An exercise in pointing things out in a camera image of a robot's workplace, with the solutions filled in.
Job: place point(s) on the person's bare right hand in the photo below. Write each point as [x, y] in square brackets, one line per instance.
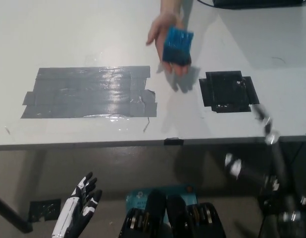
[156, 27]

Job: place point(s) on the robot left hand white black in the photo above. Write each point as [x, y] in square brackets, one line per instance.
[78, 210]

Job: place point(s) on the robot right hand white black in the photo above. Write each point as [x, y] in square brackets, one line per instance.
[276, 178]

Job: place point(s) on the blue rubik's cube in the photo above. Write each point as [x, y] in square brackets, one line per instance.
[177, 44]

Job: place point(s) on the black floor tape patch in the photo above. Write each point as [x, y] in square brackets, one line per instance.
[42, 209]

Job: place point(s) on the black slanted table leg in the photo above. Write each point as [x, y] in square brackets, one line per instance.
[12, 214]

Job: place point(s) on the square black tape patch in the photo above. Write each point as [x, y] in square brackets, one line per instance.
[227, 91]

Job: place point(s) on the black flat device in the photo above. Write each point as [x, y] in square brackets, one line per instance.
[262, 3]

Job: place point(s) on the small black tape strip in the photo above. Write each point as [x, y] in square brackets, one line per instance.
[174, 141]

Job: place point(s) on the large grey duct tape patch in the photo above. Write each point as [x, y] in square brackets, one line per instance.
[93, 94]

